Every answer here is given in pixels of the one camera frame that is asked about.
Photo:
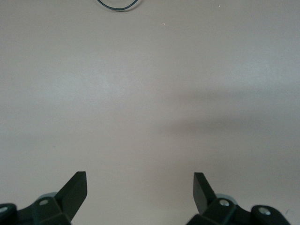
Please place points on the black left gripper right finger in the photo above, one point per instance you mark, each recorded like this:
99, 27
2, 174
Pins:
211, 211

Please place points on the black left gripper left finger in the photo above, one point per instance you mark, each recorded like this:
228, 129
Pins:
58, 208

